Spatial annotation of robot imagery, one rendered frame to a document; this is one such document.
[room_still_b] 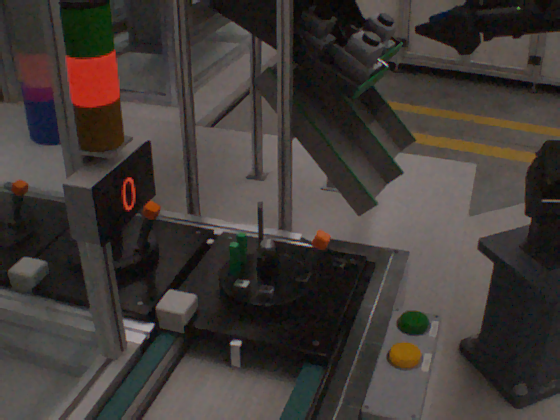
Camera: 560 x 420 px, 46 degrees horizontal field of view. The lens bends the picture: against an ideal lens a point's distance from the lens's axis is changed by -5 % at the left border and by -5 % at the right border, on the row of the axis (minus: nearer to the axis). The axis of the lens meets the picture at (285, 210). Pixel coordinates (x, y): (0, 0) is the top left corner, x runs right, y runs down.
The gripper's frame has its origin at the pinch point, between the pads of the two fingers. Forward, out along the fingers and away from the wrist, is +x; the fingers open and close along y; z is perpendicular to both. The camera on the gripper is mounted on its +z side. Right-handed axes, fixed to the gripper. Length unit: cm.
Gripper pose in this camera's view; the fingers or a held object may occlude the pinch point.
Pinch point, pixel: (444, 22)
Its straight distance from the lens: 102.8
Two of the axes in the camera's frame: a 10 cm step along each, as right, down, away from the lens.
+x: -8.5, -0.2, 5.2
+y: -4.7, 4.4, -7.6
